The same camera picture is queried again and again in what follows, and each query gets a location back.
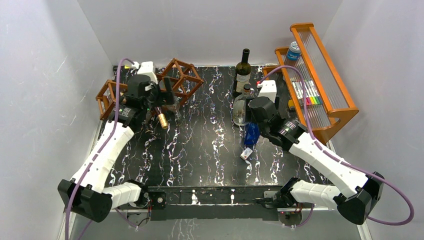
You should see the blue labelled plastic bottle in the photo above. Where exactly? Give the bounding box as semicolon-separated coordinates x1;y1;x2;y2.
244;122;261;147

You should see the gold-capped red wine bottle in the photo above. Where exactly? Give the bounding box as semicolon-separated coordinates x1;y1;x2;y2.
154;106;169;129

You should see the clear glass corked bottle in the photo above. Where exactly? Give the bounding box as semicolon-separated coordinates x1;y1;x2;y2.
232;83;253;127

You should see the dark green wine bottle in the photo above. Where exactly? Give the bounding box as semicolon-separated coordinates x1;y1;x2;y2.
232;48;251;97

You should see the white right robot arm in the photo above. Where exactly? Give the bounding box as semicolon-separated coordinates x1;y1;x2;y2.
247;96;383;225

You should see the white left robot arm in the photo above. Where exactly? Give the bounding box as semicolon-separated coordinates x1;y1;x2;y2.
57;73;176;223

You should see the brown wooden wine rack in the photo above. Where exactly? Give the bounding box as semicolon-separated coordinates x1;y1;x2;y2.
95;58;204;120

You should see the small yellow object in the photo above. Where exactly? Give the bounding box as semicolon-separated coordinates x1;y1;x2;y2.
287;99;295;111

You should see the small white box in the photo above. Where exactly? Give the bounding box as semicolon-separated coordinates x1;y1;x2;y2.
240;147;253;160

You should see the row of coloured markers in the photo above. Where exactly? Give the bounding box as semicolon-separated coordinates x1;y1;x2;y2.
291;79;323;107

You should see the orange wooden display shelf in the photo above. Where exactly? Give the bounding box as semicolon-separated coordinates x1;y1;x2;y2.
274;22;359;144

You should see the blue lidded small jar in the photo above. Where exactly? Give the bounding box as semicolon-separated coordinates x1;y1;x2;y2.
286;41;301;61

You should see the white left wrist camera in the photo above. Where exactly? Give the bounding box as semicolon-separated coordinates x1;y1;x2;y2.
131;61;158;84

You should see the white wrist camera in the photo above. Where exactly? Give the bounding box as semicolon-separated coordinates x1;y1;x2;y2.
257;80;277;103
131;61;158;84

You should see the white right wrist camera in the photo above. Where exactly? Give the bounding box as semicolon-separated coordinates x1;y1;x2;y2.
257;80;277;103

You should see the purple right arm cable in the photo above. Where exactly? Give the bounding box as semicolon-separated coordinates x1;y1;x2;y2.
256;65;415;229

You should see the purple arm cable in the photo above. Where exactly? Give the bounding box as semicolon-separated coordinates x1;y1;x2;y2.
64;57;142;240
256;65;415;229

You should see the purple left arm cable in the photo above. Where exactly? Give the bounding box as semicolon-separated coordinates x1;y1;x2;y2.
64;57;142;240

